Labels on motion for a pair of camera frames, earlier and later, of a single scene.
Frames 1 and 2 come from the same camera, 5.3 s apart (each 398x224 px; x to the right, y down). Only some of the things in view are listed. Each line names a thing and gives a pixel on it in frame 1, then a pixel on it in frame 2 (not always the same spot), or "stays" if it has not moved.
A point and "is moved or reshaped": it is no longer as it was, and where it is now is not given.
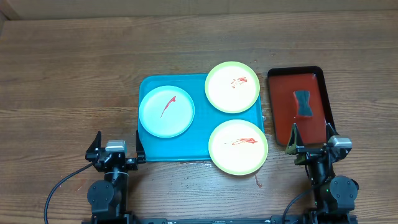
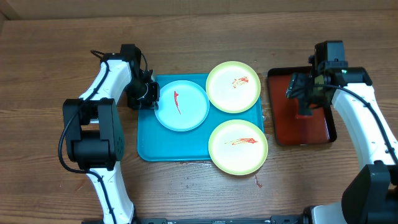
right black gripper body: [312, 155] → [304, 88]
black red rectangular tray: [299, 97] stays
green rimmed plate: [238, 147] stays
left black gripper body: [131, 165] → [143, 96]
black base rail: [301, 219] stays
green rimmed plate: [232, 87] stays
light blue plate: [166, 111] is moved or reshaped
